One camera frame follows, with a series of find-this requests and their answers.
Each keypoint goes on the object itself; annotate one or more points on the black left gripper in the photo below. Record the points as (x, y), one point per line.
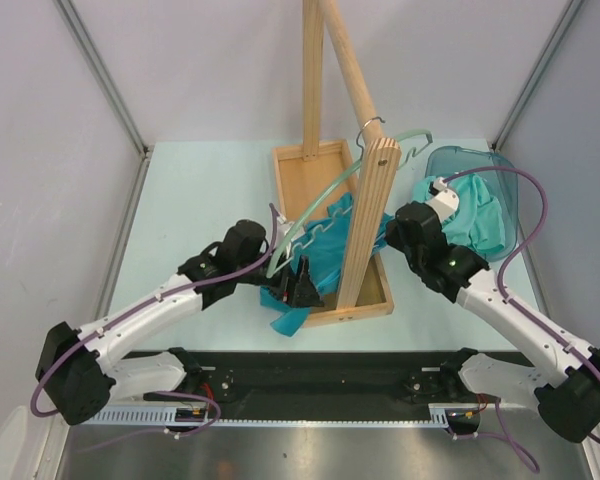
(297, 289)

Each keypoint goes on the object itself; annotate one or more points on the dark teal t shirt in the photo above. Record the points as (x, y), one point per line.
(323, 243)

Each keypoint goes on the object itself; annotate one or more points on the light teal t shirt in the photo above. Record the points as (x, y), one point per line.
(478, 223)

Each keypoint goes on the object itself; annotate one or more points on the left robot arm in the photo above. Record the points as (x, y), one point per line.
(82, 370)

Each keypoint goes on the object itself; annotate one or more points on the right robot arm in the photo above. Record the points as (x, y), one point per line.
(562, 381)

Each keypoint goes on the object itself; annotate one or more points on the wooden clothes rack stand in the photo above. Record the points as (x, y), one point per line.
(315, 172)

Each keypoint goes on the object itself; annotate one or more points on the translucent teal plastic bin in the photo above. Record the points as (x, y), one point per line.
(494, 169)

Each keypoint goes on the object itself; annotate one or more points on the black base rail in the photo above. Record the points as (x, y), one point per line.
(386, 379)

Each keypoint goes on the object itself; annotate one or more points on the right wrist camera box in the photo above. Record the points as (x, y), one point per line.
(444, 201)

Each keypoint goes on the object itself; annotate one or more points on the white slotted cable duct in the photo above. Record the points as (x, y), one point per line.
(186, 416)

